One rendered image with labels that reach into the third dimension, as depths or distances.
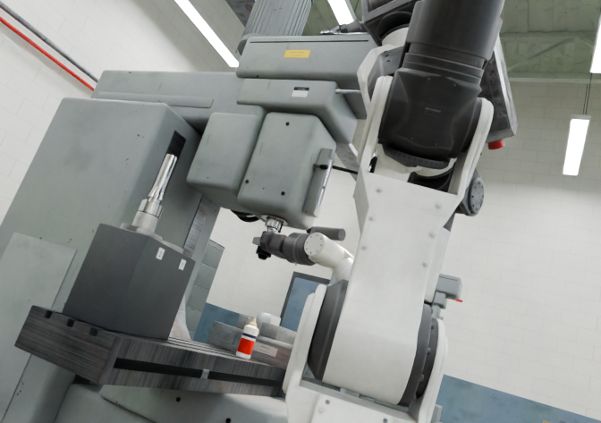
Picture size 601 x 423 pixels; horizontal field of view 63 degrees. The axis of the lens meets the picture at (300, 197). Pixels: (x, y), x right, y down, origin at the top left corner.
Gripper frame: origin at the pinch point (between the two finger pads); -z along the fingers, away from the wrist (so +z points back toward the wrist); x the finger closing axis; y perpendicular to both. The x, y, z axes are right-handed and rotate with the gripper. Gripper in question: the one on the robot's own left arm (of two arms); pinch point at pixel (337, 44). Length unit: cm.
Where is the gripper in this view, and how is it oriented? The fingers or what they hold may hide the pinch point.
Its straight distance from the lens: 173.6
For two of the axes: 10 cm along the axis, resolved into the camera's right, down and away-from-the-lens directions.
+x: 4.4, 3.9, 8.1
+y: -1.8, -8.5, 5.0
